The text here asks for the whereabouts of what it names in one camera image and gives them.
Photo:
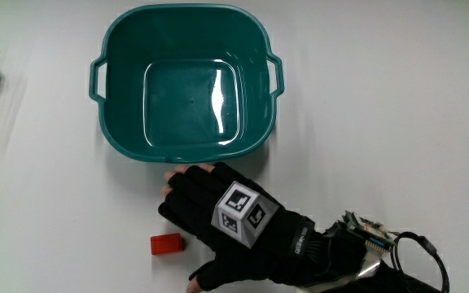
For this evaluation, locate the person's right hand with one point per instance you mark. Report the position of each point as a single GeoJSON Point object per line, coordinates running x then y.
{"type": "Point", "coordinates": [202, 203]}

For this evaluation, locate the red block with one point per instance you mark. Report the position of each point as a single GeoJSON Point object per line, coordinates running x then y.
{"type": "Point", "coordinates": [166, 244]}

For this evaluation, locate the person's right forearm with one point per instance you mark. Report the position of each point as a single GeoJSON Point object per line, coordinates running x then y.
{"type": "Point", "coordinates": [340, 256]}

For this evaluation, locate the green plastic tub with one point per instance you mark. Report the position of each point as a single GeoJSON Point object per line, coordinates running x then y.
{"type": "Point", "coordinates": [189, 101]}

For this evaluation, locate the green circuit board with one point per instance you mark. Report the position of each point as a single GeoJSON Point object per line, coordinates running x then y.
{"type": "Point", "coordinates": [366, 228]}

